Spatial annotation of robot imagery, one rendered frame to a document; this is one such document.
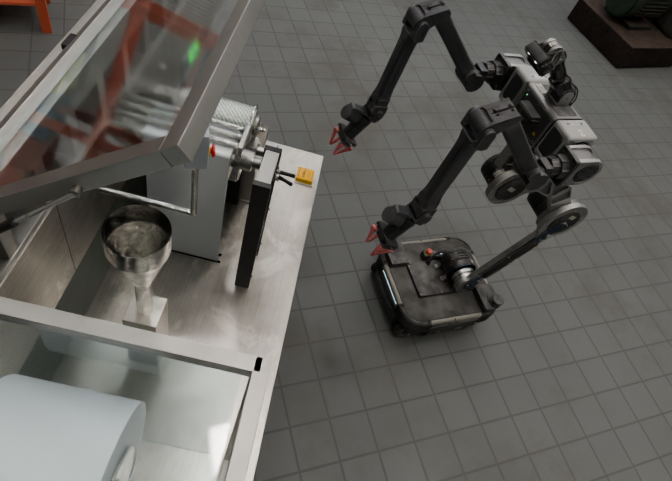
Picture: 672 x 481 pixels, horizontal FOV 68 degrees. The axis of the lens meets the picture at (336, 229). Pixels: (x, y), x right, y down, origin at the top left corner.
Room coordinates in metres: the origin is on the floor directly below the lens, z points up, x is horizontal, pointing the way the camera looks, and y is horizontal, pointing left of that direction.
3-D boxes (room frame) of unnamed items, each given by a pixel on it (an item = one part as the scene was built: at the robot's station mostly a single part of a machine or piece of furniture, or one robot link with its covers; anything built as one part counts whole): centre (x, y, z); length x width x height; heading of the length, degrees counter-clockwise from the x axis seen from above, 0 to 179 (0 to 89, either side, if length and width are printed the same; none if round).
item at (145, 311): (0.54, 0.39, 1.19); 0.14 x 0.14 x 0.57
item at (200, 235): (0.91, 0.50, 1.17); 0.34 x 0.05 x 0.54; 100
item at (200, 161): (0.73, 0.34, 1.66); 0.07 x 0.07 x 0.10; 28
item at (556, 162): (1.45, -0.60, 1.45); 0.09 x 0.08 x 0.12; 34
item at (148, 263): (0.54, 0.39, 1.50); 0.14 x 0.14 x 0.06
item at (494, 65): (1.86, -0.32, 1.45); 0.09 x 0.08 x 0.12; 34
